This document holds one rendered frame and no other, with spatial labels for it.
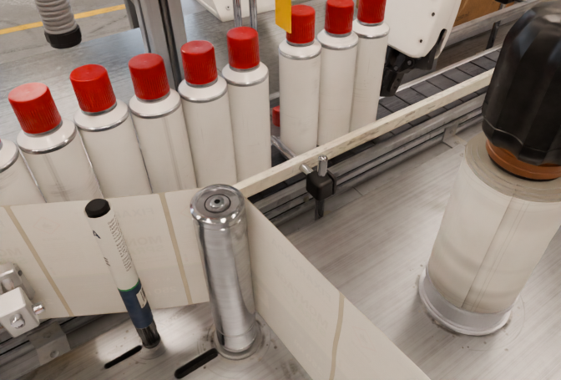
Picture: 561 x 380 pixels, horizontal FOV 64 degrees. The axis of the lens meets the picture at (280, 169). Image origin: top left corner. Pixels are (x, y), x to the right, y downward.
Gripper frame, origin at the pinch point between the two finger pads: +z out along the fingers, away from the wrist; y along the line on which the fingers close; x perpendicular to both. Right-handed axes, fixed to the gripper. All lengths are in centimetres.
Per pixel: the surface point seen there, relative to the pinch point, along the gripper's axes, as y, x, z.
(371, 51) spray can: 2.2, -8.7, -5.0
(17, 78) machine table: -56, -38, 26
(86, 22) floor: -283, 40, 87
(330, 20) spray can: 0.3, -15.5, -7.6
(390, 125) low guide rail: 4.7, -1.9, 4.6
